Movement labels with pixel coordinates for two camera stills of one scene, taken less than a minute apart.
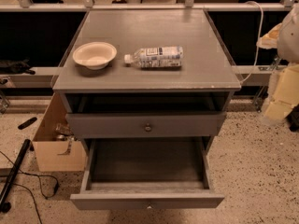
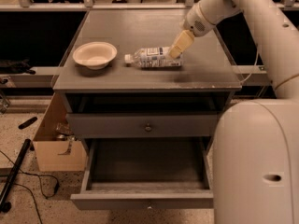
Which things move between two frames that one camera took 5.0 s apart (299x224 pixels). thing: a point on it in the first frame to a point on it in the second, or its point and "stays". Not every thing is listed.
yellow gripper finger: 287,92 to 197,25
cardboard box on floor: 55,147 stays
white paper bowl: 94,55 stays
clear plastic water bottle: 156,57 stays
